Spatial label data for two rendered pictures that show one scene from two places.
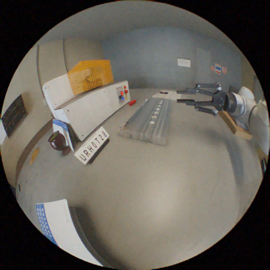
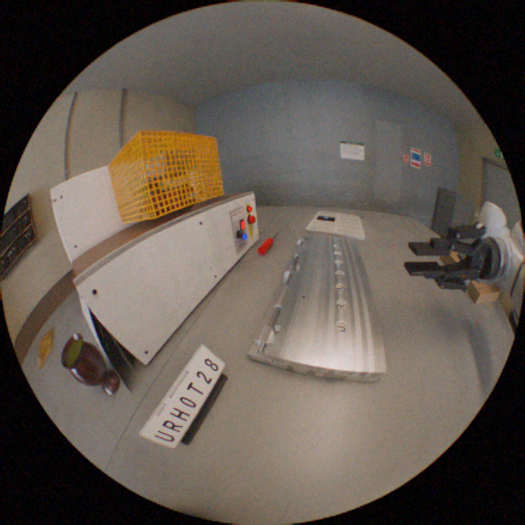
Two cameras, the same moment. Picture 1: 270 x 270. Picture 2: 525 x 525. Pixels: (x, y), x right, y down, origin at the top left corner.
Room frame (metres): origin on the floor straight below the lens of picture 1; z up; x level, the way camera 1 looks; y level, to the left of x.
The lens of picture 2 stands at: (0.16, 0.05, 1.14)
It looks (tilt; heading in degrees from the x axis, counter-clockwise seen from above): 31 degrees down; 353
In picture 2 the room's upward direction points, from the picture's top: 6 degrees counter-clockwise
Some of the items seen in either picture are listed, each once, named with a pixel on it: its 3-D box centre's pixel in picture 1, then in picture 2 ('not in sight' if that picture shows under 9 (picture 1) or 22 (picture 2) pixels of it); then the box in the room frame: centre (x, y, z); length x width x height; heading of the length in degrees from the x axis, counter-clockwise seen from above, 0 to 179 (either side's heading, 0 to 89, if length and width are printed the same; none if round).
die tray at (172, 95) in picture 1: (169, 94); (337, 222); (0.84, -0.46, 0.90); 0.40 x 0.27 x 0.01; 142
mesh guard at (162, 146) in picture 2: (90, 76); (164, 176); (0.57, 0.23, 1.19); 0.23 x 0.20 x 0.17; 150
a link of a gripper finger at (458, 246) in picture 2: (208, 93); (464, 248); (0.20, -0.28, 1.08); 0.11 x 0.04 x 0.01; 60
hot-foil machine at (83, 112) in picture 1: (96, 88); (180, 208); (0.68, 0.25, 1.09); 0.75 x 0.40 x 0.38; 150
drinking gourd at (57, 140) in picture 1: (60, 144); (91, 368); (0.21, 0.36, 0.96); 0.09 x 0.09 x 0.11
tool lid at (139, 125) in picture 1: (153, 110); (327, 274); (0.41, -0.13, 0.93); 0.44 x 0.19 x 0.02; 150
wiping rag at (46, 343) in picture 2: (34, 154); (43, 344); (0.21, 0.91, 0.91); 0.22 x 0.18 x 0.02; 55
